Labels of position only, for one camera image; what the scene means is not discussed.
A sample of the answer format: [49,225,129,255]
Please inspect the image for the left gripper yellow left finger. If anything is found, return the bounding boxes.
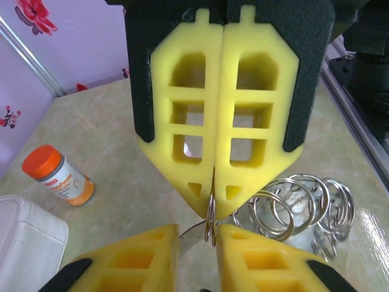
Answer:
[38,224,181,292]

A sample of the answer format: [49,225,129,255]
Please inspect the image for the white zip case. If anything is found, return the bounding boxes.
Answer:
[0,194,69,292]

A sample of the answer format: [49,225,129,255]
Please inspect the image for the split steel keyring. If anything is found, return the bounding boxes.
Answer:
[205,166,220,248]

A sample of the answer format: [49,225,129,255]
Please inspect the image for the chain of silver key rings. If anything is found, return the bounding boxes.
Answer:
[179,172,356,265]

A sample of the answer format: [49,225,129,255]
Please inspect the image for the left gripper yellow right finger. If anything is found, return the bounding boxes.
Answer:
[215,224,359,292]

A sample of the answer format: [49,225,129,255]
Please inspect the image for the aluminium corner post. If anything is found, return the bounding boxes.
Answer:
[0,13,68,97]

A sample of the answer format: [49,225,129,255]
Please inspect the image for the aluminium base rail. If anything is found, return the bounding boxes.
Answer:
[322,39,389,220]

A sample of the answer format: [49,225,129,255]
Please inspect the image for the orange-capped pill bottle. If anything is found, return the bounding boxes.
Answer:
[21,144,95,207]

